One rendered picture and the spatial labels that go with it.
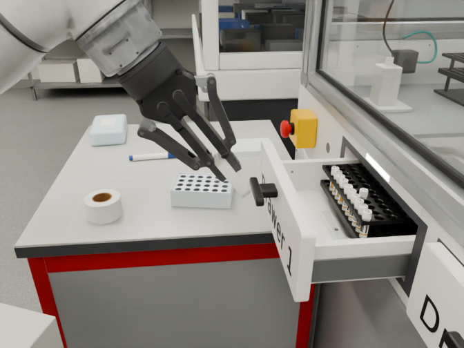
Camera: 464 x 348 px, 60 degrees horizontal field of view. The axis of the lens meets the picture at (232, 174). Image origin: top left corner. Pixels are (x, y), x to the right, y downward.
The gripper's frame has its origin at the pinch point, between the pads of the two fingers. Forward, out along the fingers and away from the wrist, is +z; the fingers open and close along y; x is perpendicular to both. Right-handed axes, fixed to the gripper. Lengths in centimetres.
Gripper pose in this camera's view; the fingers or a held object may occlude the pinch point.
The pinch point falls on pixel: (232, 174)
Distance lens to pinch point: 58.3
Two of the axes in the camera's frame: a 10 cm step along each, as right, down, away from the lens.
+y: 8.1, -5.5, -1.9
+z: 5.7, 7.0, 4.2
